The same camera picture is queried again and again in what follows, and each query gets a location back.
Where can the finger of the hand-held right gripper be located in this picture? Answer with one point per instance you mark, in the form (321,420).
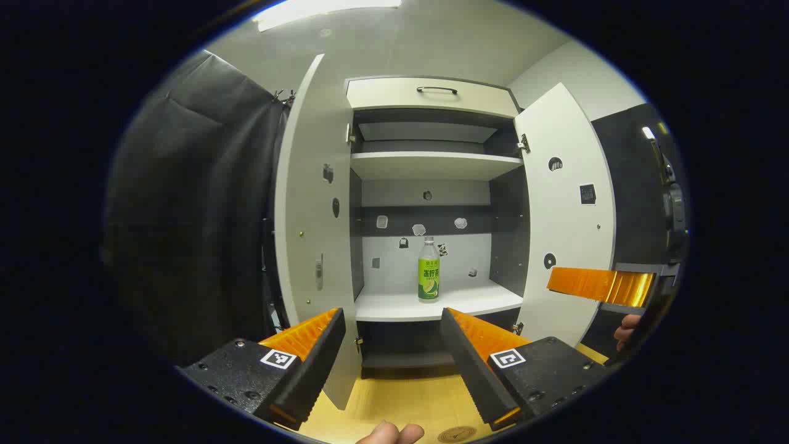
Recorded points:
(592,283)

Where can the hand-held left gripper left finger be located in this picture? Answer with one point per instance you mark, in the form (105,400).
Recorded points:
(320,357)

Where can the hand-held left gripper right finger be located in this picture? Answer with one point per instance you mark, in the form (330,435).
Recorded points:
(468,364)

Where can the white cabinet door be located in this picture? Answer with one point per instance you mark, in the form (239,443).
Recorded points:
(567,216)
(308,216)

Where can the round brown coaster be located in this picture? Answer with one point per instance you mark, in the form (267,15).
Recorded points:
(457,435)

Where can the green label clear bottle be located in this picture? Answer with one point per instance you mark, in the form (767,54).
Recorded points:
(429,277)

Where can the white cabinet shelf board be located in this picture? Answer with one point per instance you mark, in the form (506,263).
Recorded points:
(431,165)
(394,305)

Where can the white and grey cabinet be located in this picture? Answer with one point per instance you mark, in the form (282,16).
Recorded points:
(394,271)

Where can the cream cabinet drawer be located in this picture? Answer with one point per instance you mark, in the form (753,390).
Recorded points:
(394,95)

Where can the backdrop clips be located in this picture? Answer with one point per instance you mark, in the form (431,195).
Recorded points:
(285,96)

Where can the ceiling light panel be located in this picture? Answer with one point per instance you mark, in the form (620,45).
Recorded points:
(308,9)

